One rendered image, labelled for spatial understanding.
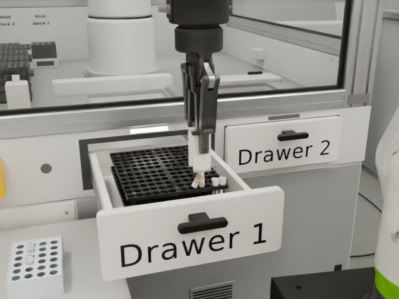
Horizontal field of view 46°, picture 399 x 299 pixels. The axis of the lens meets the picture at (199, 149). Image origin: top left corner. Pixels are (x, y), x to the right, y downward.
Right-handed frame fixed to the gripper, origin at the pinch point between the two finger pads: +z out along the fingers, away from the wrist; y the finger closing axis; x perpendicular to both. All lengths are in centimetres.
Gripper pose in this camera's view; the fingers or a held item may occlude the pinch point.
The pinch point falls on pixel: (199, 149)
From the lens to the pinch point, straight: 79.6
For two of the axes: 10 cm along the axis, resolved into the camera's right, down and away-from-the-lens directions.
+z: 0.1, 9.4, 3.4
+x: 9.5, -1.1, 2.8
